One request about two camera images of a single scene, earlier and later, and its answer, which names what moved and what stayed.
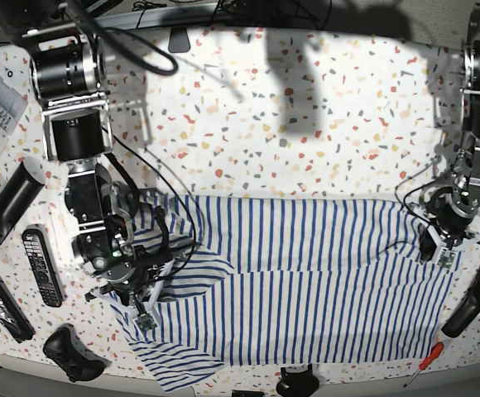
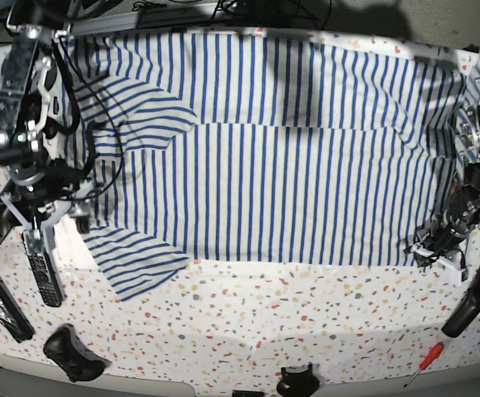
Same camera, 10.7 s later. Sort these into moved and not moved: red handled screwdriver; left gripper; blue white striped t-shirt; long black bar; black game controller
Moved: blue white striped t-shirt; left gripper
Not moved: long black bar; red handled screwdriver; black game controller
